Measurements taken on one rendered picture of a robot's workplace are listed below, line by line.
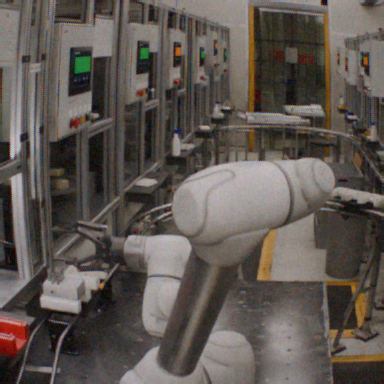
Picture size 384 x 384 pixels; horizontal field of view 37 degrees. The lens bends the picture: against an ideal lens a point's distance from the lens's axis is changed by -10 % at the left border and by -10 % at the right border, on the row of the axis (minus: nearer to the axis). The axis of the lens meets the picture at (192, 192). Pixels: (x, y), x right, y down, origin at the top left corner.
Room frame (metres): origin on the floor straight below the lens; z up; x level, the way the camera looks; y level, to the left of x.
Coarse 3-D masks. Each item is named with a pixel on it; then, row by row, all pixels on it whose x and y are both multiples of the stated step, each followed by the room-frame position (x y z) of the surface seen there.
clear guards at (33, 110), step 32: (0, 0) 1.66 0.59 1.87; (0, 32) 1.68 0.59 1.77; (32, 32) 1.93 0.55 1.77; (0, 64) 1.69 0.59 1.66; (0, 96) 1.70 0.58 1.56; (32, 96) 1.96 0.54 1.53; (0, 128) 1.70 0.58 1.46; (32, 128) 1.96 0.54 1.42; (0, 160) 1.70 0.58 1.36; (32, 160) 1.96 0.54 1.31; (32, 192) 1.95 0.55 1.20; (32, 224) 1.94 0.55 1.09; (32, 256) 1.91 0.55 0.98
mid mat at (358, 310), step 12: (336, 288) 3.99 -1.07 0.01; (348, 288) 3.98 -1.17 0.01; (336, 300) 3.76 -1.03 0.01; (348, 300) 3.75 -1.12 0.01; (360, 300) 3.74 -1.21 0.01; (336, 312) 3.55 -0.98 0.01; (360, 312) 3.52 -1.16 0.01; (336, 324) 3.36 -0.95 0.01; (348, 324) 3.34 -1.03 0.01; (360, 324) 3.33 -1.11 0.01; (348, 336) 3.18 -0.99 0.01; (372, 336) 3.15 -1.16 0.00
